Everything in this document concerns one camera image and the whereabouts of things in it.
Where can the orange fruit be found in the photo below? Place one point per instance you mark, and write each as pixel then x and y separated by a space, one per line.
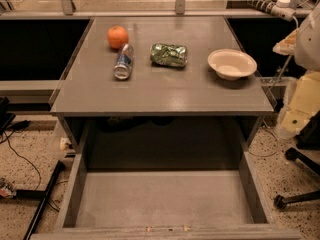
pixel 116 36

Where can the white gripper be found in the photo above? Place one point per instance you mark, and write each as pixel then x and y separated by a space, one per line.
pixel 309 49

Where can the black metal floor bar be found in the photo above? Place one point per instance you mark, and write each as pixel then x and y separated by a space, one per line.
pixel 42 196

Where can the white bowl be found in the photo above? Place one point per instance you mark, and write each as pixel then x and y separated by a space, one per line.
pixel 232 64

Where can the small red white floor item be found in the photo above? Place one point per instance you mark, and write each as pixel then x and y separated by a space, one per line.
pixel 7 190

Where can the open grey top drawer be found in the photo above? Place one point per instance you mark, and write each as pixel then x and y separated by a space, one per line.
pixel 192 179

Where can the grey cabinet with top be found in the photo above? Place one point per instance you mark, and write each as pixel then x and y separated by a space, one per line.
pixel 90 89

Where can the blue silver soda can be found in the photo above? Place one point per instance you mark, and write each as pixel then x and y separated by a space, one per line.
pixel 124 62

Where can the crushed green can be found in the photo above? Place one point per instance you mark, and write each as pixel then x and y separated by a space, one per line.
pixel 169 55

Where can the black device at left edge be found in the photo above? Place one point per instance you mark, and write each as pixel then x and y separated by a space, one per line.
pixel 6 117

